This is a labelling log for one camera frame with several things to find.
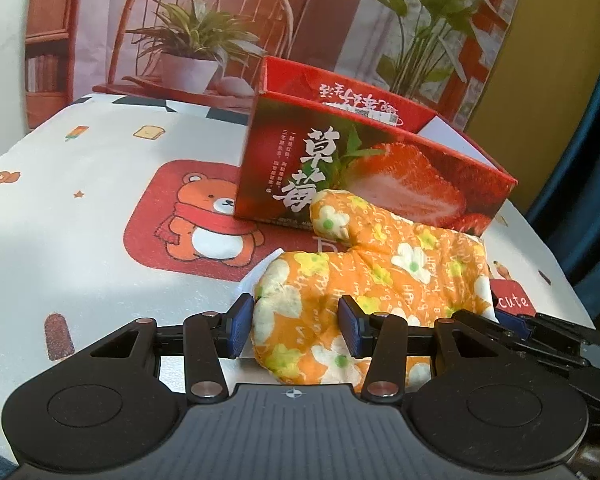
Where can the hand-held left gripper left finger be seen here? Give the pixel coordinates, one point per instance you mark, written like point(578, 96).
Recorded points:
point(241, 325)

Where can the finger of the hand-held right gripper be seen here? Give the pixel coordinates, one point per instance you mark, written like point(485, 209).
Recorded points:
point(565, 327)
point(535, 350)

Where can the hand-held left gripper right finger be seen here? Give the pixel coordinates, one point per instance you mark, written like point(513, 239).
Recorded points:
point(350, 327)

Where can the orange floral oven mitt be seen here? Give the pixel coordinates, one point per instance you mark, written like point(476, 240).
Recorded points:
point(405, 270)

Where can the red strawberry print cardboard box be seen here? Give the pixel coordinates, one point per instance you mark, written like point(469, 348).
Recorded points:
point(380, 175)

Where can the blue curtain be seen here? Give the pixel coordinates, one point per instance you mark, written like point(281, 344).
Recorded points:
point(580, 185)

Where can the cartoon bear print tablecloth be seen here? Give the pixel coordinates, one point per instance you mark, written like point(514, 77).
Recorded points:
point(80, 235)

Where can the tan wooden panel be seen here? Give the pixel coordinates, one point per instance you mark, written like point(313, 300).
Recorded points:
point(530, 85)

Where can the printed room scene backdrop cloth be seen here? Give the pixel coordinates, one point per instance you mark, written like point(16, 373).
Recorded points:
point(305, 10)

